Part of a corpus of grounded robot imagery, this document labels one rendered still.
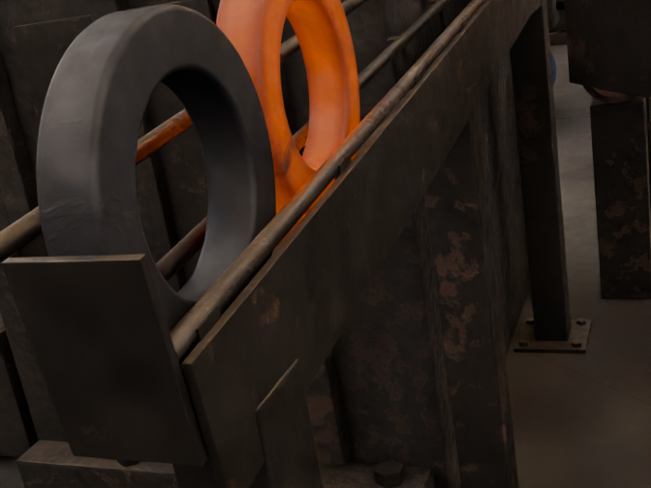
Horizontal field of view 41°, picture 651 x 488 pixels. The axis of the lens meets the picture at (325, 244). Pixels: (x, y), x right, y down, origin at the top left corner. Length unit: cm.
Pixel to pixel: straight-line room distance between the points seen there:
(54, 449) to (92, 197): 116
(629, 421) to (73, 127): 119
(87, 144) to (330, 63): 33
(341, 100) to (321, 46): 4
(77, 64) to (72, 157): 5
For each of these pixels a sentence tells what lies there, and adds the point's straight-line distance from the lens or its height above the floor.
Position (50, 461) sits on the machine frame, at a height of 7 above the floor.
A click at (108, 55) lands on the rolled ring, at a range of 41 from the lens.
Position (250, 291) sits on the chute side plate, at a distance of 45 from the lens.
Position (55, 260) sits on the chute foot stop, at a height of 65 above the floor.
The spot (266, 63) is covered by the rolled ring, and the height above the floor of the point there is 70.
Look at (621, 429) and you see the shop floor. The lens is 145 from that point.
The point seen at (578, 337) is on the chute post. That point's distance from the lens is 171.
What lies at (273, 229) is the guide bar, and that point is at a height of 62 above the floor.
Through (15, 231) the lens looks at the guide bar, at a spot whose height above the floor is 66.
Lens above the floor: 76
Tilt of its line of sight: 18 degrees down
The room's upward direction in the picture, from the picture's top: 9 degrees counter-clockwise
